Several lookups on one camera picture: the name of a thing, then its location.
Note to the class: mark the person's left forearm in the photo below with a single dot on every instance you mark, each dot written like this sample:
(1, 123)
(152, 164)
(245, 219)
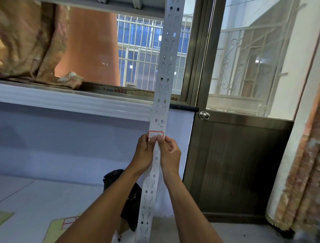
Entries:
(100, 212)

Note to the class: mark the person's right forearm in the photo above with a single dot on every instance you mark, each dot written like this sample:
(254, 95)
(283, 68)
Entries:
(190, 212)

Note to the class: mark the ornate white metal grille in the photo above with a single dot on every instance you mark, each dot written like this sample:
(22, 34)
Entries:
(242, 65)

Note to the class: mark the white window security bars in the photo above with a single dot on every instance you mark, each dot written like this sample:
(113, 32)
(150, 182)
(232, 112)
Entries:
(140, 55)

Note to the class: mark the orange patterned cloth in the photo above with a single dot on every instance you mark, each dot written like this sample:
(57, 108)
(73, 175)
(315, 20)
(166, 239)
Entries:
(32, 42)

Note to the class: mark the person's right hand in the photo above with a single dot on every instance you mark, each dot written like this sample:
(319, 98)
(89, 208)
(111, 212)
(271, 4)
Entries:
(171, 157)

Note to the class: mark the red-bordered white label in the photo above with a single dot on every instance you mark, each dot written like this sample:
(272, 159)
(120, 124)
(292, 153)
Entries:
(156, 134)

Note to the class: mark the aluminium window frame rail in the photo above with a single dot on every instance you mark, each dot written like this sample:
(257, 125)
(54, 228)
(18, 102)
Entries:
(120, 91)

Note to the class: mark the silver round door knob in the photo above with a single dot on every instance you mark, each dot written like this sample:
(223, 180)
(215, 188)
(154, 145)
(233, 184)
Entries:
(204, 115)

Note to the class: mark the orange-brown panel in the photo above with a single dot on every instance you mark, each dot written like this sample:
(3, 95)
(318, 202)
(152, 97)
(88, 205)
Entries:
(90, 50)

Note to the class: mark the yellow sheet of red-bordered labels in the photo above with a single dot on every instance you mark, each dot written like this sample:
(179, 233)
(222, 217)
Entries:
(58, 227)

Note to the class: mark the plain yellow backing paper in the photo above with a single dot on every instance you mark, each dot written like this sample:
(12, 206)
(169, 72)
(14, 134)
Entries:
(5, 217)

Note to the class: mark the white perforated shelf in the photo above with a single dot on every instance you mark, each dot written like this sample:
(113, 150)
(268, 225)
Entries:
(167, 62)

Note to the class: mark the black plastic bag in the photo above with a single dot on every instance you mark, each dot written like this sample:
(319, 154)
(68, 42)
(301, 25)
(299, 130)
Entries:
(132, 207)

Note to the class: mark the grey ribbed shelf board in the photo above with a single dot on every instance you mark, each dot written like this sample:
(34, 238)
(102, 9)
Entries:
(112, 6)

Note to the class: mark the person's left hand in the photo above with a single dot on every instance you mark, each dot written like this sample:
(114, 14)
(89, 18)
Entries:
(143, 155)

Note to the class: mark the dark brown glazed door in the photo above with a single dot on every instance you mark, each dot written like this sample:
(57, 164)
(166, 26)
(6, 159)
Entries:
(237, 170)

